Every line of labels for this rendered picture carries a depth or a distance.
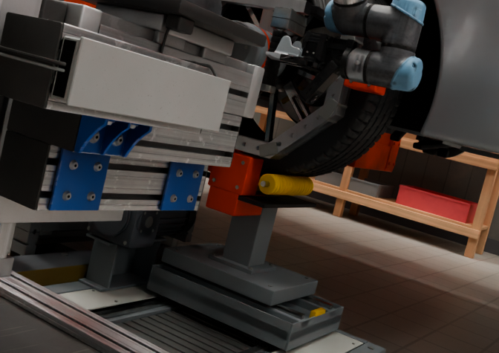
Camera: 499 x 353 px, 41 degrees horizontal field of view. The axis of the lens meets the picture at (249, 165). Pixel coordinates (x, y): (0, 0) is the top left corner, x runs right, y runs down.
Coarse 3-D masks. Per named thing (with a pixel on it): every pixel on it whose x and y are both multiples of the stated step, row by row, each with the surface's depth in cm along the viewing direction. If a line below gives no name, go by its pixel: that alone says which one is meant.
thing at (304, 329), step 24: (168, 264) 209; (168, 288) 199; (192, 288) 195; (216, 288) 197; (216, 312) 190; (240, 312) 186; (264, 312) 183; (288, 312) 187; (312, 312) 191; (336, 312) 205; (264, 336) 182; (288, 336) 179; (312, 336) 192
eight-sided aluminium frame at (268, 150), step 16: (336, 80) 175; (336, 96) 173; (320, 112) 175; (336, 112) 173; (304, 128) 178; (320, 128) 179; (240, 144) 187; (256, 144) 184; (272, 144) 181; (288, 144) 179
